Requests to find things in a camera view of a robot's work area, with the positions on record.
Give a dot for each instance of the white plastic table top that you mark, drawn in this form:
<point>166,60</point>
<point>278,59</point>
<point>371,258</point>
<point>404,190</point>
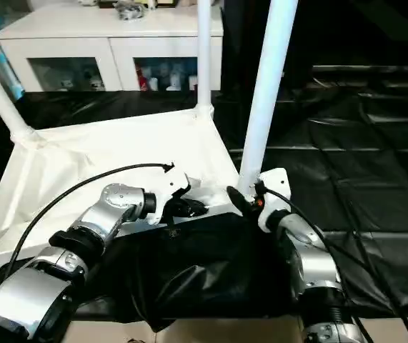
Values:
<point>118,143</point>

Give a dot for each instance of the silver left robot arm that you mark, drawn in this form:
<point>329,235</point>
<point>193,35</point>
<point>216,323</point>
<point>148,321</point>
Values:
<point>96,218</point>

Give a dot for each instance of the black mat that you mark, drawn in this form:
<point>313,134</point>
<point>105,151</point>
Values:
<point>350,178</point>

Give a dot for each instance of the dark low bench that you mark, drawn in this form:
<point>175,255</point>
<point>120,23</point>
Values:
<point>368,68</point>

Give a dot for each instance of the black speaker with gold label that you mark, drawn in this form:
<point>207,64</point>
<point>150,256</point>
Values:
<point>332,35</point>

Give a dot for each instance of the clear glass jar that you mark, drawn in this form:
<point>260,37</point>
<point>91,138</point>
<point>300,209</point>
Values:
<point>128,10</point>

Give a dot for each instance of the white glass-door cabinet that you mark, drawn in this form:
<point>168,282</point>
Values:
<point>82,25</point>

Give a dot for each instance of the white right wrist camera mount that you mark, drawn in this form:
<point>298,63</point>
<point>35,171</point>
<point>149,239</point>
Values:
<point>275,178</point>

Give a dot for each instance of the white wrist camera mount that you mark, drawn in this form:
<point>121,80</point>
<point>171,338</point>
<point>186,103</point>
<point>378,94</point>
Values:
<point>275,178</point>
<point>168,182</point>

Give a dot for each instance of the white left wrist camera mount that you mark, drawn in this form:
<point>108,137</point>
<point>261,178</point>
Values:
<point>168,182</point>

